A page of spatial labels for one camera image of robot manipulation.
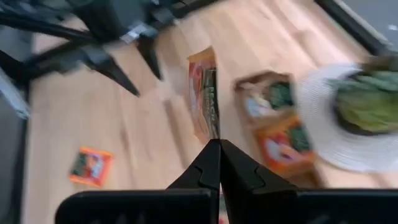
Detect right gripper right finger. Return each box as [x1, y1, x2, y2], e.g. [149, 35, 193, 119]
[220, 139, 398, 224]

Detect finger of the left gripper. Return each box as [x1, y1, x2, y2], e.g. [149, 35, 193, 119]
[136, 37, 163, 81]
[83, 46, 141, 98]

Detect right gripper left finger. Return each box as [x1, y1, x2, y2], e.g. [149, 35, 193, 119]
[55, 138, 222, 224]

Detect cream tea packet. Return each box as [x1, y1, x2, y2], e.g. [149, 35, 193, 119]
[242, 79, 297, 125]

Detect wooden three-compartment box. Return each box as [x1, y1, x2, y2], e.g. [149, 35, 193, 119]
[233, 70, 326, 189]

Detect succulent plant in black pot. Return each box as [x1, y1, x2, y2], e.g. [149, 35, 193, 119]
[326, 53, 398, 137]

